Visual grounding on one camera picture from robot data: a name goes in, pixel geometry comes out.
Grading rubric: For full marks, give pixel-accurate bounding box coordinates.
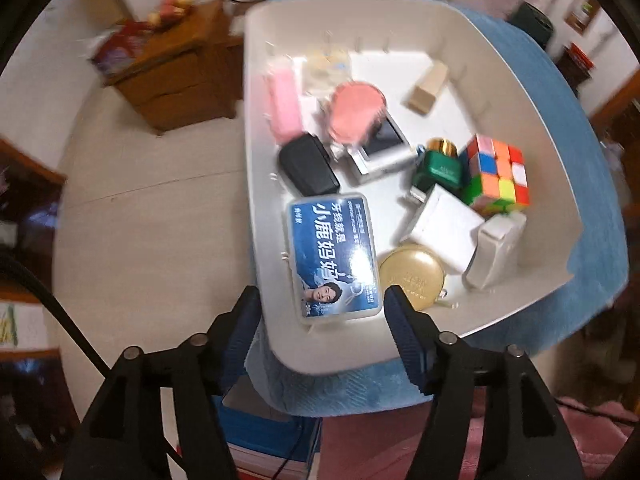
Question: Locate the red printed box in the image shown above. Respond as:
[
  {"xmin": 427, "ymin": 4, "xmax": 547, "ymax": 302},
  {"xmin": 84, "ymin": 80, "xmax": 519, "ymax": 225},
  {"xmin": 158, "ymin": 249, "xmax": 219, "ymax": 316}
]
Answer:
[{"xmin": 90, "ymin": 20, "xmax": 151, "ymax": 78}]

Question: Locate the white plastic bin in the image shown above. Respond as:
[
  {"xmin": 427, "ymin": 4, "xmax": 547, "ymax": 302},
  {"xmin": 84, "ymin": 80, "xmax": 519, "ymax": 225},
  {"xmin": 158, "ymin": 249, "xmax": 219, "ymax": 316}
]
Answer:
[{"xmin": 243, "ymin": 0, "xmax": 585, "ymax": 376}]

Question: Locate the black charger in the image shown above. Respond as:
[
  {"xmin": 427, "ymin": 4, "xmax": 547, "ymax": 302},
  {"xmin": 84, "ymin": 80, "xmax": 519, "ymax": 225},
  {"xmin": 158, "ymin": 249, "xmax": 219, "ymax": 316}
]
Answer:
[{"xmin": 278, "ymin": 133, "xmax": 341, "ymax": 197}]

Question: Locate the white device with screen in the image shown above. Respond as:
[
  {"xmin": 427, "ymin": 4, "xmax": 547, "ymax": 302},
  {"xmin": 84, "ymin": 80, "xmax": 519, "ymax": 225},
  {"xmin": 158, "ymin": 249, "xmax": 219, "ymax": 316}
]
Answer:
[{"xmin": 345, "ymin": 112, "xmax": 418, "ymax": 186}]

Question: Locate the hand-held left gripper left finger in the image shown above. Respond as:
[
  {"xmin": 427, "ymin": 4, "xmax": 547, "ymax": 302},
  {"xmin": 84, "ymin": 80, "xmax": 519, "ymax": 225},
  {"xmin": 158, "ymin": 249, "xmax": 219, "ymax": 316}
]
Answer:
[{"xmin": 60, "ymin": 285, "xmax": 261, "ymax": 480}]

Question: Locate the dark wooden shelf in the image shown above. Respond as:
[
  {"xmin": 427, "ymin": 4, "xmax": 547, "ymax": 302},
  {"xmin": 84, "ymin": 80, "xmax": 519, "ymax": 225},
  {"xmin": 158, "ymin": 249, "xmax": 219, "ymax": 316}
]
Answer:
[{"xmin": 0, "ymin": 135, "xmax": 68, "ymax": 241}]

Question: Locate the thick black cable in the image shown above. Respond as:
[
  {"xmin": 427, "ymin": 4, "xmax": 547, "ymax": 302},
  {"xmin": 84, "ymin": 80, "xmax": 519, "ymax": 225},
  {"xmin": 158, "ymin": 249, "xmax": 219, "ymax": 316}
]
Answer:
[{"xmin": 0, "ymin": 245, "xmax": 113, "ymax": 386}]

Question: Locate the beige block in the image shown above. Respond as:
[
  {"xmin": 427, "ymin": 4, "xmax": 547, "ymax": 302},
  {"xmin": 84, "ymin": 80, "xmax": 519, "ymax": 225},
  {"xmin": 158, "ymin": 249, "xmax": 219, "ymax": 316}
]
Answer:
[{"xmin": 406, "ymin": 60, "xmax": 449, "ymax": 117}]

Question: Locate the blue blanket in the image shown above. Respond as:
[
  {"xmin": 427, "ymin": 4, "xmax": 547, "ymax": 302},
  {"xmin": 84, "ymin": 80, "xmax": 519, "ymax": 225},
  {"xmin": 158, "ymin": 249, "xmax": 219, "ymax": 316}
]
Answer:
[{"xmin": 245, "ymin": 0, "xmax": 631, "ymax": 418}]

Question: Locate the gold round tin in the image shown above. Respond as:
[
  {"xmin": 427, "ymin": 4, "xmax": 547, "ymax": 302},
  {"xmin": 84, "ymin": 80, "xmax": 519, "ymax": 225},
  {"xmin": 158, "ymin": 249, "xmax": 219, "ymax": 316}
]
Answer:
[{"xmin": 378, "ymin": 244, "xmax": 445, "ymax": 312}]

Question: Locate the blue-labelled clear floss box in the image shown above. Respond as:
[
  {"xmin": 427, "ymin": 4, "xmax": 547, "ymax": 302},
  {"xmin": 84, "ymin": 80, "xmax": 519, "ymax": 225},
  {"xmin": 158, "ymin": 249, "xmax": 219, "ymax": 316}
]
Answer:
[{"xmin": 285, "ymin": 192, "xmax": 385, "ymax": 320}]

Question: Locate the pink cloth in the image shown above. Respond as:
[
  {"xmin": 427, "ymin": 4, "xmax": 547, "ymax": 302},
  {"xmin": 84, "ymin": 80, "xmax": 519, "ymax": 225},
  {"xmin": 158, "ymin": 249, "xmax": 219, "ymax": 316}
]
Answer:
[{"xmin": 320, "ymin": 390, "xmax": 640, "ymax": 480}]

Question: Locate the clear plastic packet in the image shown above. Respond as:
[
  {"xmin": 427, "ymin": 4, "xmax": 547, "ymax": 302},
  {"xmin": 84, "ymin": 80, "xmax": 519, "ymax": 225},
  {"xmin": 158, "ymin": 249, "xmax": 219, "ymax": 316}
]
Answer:
[{"xmin": 302, "ymin": 50, "xmax": 351, "ymax": 98}]

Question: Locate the colourful puzzle cube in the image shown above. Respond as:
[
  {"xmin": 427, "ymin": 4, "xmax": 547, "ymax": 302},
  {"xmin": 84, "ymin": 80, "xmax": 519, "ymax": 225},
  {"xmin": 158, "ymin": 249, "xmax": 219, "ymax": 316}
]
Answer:
[{"xmin": 457, "ymin": 133, "xmax": 531, "ymax": 217}]

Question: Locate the pink round compact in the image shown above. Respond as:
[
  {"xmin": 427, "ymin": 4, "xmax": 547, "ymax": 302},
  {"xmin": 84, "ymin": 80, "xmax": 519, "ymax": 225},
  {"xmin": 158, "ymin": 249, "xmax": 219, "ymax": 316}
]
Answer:
[{"xmin": 327, "ymin": 80, "xmax": 388, "ymax": 145}]

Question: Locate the wooden cabinet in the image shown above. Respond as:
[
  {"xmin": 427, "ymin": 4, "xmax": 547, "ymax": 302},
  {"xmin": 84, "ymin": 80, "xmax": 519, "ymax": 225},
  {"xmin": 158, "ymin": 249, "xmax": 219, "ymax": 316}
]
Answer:
[{"xmin": 102, "ymin": 0, "xmax": 246, "ymax": 136}]

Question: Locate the thin black cable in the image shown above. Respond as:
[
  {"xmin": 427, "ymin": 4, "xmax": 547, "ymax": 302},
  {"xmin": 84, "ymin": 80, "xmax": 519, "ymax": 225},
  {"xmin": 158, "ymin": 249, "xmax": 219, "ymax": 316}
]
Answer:
[{"xmin": 270, "ymin": 425, "xmax": 301, "ymax": 480}]

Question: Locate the brown basket with red items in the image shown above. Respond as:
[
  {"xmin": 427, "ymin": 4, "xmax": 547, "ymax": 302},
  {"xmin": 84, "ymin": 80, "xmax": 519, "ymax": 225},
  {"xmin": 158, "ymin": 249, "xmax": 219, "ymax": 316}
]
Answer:
[{"xmin": 555, "ymin": 42, "xmax": 596, "ymax": 96}]

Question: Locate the blue white box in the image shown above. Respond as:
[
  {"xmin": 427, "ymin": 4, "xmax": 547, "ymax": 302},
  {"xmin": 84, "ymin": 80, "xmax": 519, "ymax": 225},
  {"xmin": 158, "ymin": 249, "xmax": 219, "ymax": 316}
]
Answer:
[{"xmin": 212, "ymin": 392, "xmax": 323, "ymax": 480}]

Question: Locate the pile of fruit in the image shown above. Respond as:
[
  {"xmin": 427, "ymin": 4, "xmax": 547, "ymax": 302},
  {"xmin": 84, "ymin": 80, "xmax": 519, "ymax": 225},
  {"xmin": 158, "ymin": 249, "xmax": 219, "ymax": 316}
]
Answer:
[{"xmin": 150, "ymin": 0, "xmax": 198, "ymax": 28}]

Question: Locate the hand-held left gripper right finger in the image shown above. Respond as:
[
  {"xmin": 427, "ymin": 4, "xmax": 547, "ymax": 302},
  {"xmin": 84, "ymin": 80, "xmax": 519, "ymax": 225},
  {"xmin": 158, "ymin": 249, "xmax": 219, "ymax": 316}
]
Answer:
[{"xmin": 384, "ymin": 284, "xmax": 586, "ymax": 480}]

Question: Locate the green bottle with gold cap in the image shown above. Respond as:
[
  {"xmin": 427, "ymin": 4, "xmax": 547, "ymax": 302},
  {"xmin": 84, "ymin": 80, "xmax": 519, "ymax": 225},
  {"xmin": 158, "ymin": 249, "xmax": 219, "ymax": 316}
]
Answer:
[{"xmin": 410, "ymin": 136, "xmax": 463, "ymax": 201}]

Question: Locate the small pink box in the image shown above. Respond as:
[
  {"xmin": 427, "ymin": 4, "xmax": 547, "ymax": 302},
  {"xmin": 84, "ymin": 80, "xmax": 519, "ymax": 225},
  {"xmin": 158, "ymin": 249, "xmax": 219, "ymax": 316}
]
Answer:
[{"xmin": 265, "ymin": 62, "xmax": 305, "ymax": 143}]

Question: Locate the white rectangular case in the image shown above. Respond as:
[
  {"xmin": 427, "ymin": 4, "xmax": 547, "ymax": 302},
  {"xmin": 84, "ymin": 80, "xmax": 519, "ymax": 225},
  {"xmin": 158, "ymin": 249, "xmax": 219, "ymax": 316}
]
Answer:
[{"xmin": 462, "ymin": 211, "xmax": 528, "ymax": 291}]

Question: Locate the white cube charger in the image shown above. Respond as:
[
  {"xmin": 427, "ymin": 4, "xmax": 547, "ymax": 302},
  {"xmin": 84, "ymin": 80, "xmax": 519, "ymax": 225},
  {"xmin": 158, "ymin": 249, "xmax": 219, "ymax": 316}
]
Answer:
[{"xmin": 397, "ymin": 183, "xmax": 485, "ymax": 276}]

